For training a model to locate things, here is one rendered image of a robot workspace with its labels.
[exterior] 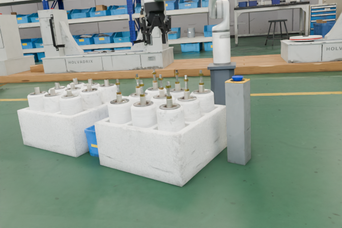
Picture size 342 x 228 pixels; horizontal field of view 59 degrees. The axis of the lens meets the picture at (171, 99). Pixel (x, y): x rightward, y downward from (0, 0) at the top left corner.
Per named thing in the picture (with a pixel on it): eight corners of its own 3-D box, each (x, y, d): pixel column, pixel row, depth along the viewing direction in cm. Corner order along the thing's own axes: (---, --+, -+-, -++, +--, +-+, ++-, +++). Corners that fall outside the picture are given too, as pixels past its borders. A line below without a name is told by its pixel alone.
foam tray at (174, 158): (157, 133, 153) (153, 98, 149) (228, 145, 132) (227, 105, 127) (100, 165, 122) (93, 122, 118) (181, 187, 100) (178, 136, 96)
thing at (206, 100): (191, 137, 124) (189, 95, 120) (193, 130, 133) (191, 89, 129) (215, 137, 123) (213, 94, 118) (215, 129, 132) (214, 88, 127)
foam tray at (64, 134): (83, 121, 183) (79, 92, 179) (133, 129, 162) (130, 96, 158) (23, 144, 151) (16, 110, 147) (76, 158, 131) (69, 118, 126)
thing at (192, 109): (191, 137, 125) (188, 94, 121) (207, 143, 118) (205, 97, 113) (172, 143, 120) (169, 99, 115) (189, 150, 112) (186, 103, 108)
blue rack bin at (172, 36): (163, 38, 629) (162, 28, 624) (181, 37, 621) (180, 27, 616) (158, 40, 582) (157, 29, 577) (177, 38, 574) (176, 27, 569)
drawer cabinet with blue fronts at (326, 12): (303, 39, 642) (304, 6, 626) (327, 38, 632) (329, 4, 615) (309, 41, 587) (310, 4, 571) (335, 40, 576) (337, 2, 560)
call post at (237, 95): (234, 154, 122) (232, 79, 114) (251, 158, 118) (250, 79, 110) (227, 162, 116) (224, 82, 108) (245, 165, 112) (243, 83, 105)
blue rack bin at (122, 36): (122, 41, 655) (121, 31, 650) (139, 40, 645) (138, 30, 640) (112, 43, 608) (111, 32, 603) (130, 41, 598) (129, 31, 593)
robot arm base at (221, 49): (214, 63, 168) (212, 32, 164) (230, 62, 166) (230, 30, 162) (212, 65, 160) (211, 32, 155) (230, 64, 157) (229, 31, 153)
